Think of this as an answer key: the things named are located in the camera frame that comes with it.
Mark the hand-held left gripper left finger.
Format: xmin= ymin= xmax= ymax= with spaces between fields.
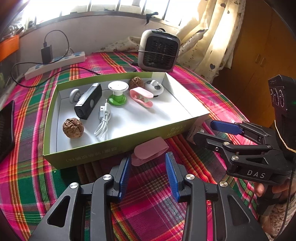
xmin=29 ymin=155 xmax=132 ymax=241

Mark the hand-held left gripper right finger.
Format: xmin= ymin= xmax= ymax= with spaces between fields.
xmin=165 ymin=152 xmax=269 ymax=241

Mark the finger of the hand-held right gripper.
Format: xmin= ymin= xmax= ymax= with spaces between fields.
xmin=210 ymin=120 xmax=277 ymax=147
xmin=193 ymin=131 xmax=266 ymax=163

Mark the small clear jar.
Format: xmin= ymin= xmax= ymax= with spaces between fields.
xmin=186 ymin=124 xmax=205 ymax=144

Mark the pink rounded clip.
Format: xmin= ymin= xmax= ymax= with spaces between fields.
xmin=131 ymin=137 xmax=170 ymax=167

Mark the green white cardboard box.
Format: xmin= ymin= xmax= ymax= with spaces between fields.
xmin=43 ymin=71 xmax=210 ymax=169

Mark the white charging cable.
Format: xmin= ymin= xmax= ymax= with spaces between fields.
xmin=94 ymin=99 xmax=112 ymax=139

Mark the large brown walnut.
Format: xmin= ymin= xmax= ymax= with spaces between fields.
xmin=63 ymin=118 xmax=85 ymax=139

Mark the white panda toy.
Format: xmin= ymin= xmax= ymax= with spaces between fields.
xmin=144 ymin=80 xmax=164 ymax=99

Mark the pink long clip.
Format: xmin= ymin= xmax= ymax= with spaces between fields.
xmin=129 ymin=88 xmax=154 ymax=108

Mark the black rectangular sensor light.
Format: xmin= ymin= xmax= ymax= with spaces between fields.
xmin=74 ymin=83 xmax=102 ymax=120

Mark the small brown walnut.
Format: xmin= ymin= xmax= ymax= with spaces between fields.
xmin=129 ymin=77 xmax=146 ymax=90

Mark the white green spool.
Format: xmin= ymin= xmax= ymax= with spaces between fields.
xmin=108 ymin=81 xmax=129 ymax=107

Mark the grey suction hook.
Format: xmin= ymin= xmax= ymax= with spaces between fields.
xmin=69 ymin=89 xmax=87 ymax=104

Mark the person's right forearm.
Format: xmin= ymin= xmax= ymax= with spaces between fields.
xmin=260 ymin=200 xmax=294 ymax=234

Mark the person's right hand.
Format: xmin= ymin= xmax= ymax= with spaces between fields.
xmin=254 ymin=182 xmax=288 ymax=198

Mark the wooden wardrobe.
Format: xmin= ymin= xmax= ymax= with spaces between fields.
xmin=213 ymin=0 xmax=296 ymax=130

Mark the cream heart print curtain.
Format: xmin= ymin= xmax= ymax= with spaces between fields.
xmin=178 ymin=0 xmax=245 ymax=81

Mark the grey fan heater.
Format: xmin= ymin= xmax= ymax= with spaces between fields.
xmin=137 ymin=28 xmax=181 ymax=73

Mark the cream floral cloth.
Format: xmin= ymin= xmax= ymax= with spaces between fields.
xmin=95 ymin=36 xmax=145 ymax=54

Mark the black smartphone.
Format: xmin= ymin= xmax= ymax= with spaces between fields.
xmin=0 ymin=100 xmax=15 ymax=158

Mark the white power strip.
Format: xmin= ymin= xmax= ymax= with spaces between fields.
xmin=24 ymin=51 xmax=86 ymax=81

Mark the black charger plug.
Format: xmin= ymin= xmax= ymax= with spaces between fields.
xmin=41 ymin=42 xmax=53 ymax=64

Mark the barred window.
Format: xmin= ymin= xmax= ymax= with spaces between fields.
xmin=23 ymin=0 xmax=208 ymax=26

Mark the orange plastic bin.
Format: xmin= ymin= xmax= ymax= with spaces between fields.
xmin=0 ymin=35 xmax=19 ymax=62

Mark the yellow cord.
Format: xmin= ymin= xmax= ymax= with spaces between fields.
xmin=274 ymin=118 xmax=296 ymax=153

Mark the thin black cable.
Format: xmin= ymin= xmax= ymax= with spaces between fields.
xmin=281 ymin=171 xmax=295 ymax=232

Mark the black window handle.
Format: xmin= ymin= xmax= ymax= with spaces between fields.
xmin=145 ymin=11 xmax=159 ymax=25

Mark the black charger with cable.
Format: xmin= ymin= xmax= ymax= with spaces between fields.
xmin=11 ymin=30 xmax=101 ymax=87

